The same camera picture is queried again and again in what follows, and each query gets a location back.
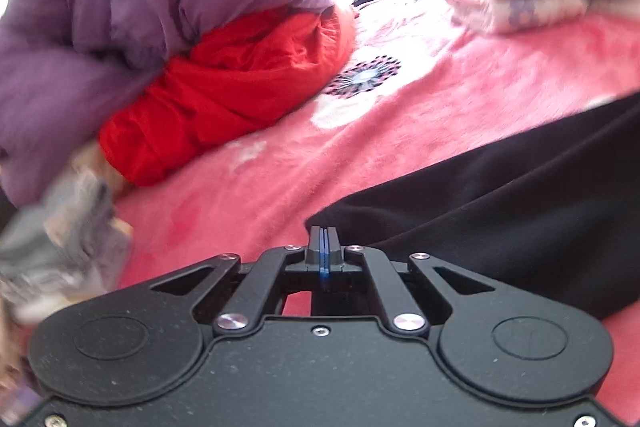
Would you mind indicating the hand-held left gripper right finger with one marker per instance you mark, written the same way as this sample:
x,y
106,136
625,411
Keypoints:
x,y
334,254

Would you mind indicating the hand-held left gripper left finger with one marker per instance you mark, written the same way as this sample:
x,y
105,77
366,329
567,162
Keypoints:
x,y
316,252

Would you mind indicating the black pants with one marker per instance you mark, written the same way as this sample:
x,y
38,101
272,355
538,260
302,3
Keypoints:
x,y
500,207

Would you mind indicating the pink floral blanket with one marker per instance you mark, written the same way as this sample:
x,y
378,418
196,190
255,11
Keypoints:
x,y
400,107

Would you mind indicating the red duvet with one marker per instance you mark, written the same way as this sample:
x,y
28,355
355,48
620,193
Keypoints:
x,y
225,92

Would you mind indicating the white purple-flower folded garment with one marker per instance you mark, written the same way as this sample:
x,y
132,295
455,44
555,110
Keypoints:
x,y
520,12

